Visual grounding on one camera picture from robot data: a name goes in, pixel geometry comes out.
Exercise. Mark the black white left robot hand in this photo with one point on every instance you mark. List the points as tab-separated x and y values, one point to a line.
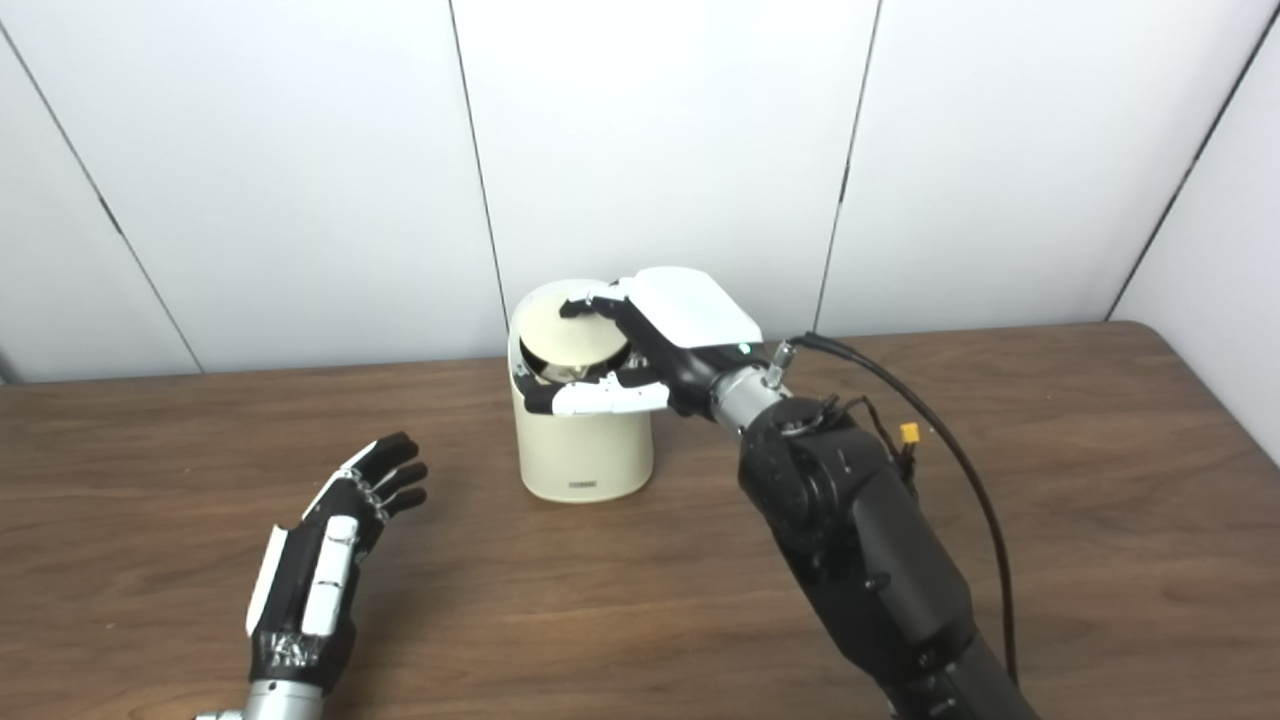
300	580

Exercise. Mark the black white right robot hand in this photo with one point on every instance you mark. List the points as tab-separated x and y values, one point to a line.
690	310

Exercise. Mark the cream round bin lid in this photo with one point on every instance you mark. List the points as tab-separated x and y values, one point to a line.
570	340

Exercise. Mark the cream-colored round bin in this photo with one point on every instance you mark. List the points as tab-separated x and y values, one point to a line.
585	455

